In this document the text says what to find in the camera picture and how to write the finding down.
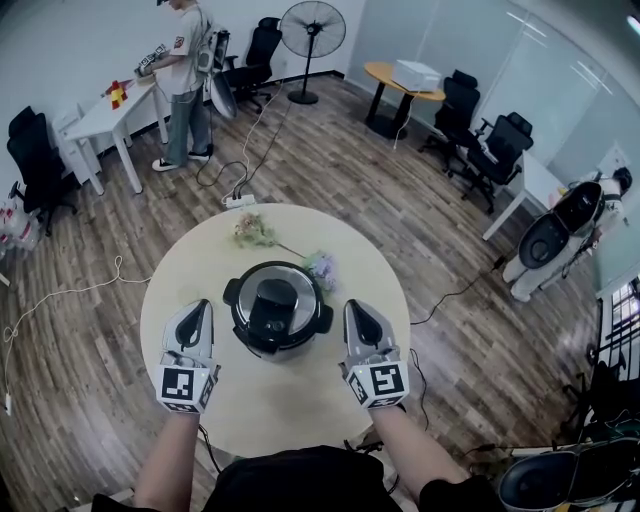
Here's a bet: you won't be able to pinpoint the person's black shirt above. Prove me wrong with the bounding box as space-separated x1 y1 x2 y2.
92 445 506 512

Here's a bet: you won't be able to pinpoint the white desk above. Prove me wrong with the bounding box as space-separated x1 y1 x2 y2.
64 79 169 196
482 149 566 241

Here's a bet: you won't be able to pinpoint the black floor cable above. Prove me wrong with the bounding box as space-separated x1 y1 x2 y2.
409 254 506 326

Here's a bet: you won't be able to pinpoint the person's right forearm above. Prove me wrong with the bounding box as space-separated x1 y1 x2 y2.
372 405 471 506

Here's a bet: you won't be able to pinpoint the round yellow table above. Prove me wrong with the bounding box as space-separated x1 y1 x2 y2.
363 61 446 140

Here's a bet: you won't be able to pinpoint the open black backpack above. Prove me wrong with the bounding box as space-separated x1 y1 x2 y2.
498 435 640 512
517 180 606 271
197 28 239 120

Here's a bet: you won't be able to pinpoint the white box appliance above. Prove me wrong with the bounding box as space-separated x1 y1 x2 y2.
391 59 444 94

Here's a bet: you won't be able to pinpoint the white floor cable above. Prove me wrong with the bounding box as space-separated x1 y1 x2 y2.
2 255 151 417

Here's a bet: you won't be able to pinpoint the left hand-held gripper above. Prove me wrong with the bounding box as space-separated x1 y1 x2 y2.
154 298 221 415

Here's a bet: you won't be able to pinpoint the white drawer cabinet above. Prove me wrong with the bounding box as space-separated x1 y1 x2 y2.
52 104 101 184

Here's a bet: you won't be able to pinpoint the black office chair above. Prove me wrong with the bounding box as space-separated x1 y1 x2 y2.
222 17 284 114
462 112 535 214
418 69 482 174
5 105 79 236

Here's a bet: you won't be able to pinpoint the pink artificial flower bouquet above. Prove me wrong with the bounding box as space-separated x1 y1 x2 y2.
232 212 306 259

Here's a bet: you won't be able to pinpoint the pack of water bottles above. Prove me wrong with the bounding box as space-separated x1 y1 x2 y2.
0 199 44 256

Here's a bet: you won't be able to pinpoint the red yellow blocks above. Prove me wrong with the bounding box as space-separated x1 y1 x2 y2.
102 79 132 110

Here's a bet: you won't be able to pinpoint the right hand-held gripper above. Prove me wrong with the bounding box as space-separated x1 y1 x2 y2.
339 298 411 410

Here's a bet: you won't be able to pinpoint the person's left forearm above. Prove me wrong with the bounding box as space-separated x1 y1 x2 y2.
132 412 202 512

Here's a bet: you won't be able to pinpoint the black silver pressure cooker lid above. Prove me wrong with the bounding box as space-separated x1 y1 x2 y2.
223 260 335 352

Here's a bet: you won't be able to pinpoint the black standing fan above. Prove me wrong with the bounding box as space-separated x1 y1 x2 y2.
278 0 347 105

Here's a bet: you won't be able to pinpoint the black pressure cooker body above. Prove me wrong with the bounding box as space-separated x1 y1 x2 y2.
232 324 322 363

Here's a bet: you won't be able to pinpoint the round beige table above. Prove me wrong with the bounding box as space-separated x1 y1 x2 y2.
139 202 412 459

